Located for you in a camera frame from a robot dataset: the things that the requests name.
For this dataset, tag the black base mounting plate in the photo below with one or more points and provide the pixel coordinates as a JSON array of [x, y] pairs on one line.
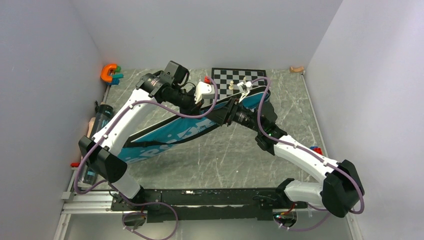
[[162, 205]]

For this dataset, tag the orange magnet toy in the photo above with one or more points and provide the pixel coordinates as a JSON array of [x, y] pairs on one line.
[[107, 72]]

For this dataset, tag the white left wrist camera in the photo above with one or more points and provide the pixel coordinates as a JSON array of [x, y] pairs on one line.
[[204, 90]]

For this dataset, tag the beige wooden handle tool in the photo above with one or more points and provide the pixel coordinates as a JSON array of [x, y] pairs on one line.
[[90, 127]]

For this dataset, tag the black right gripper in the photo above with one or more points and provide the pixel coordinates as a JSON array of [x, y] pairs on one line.
[[225, 113]]

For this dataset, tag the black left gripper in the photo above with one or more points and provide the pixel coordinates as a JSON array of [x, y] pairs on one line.
[[194, 109]]

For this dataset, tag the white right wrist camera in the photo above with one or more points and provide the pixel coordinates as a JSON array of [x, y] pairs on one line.
[[244, 88]]

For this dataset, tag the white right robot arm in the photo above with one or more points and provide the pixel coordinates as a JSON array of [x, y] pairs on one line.
[[338, 188]]

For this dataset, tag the colourful toy brick car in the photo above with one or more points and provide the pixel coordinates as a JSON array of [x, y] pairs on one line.
[[317, 150]]

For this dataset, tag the green teal toy blocks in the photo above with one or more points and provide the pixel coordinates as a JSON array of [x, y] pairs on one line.
[[116, 75]]

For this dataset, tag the cream chess pawn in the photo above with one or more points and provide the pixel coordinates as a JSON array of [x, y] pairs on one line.
[[231, 85]]

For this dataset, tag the black shuttlecock tube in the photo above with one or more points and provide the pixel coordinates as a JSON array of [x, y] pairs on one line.
[[104, 113]]

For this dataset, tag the aluminium frame rail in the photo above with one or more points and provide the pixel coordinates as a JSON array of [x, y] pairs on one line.
[[94, 202]]

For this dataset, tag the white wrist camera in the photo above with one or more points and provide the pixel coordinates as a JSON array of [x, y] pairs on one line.
[[204, 90], [244, 88]]

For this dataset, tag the black white chessboard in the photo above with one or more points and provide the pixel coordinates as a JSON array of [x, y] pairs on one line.
[[223, 76]]

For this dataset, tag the tan wooden arch block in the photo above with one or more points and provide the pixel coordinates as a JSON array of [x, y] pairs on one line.
[[299, 69]]

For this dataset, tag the blue racket bag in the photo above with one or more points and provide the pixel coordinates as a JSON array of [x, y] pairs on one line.
[[162, 136]]

